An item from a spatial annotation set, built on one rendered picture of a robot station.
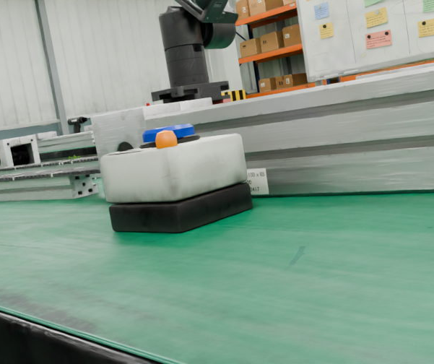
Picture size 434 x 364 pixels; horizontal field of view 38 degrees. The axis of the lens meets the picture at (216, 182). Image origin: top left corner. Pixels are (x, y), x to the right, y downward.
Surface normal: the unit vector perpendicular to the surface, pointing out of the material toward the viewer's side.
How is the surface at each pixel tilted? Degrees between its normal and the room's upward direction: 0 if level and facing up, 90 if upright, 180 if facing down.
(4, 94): 90
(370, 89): 90
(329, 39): 90
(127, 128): 90
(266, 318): 0
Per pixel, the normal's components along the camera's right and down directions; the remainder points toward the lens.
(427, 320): -0.16, -0.98
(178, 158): 0.72, -0.04
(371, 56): -0.74, 0.19
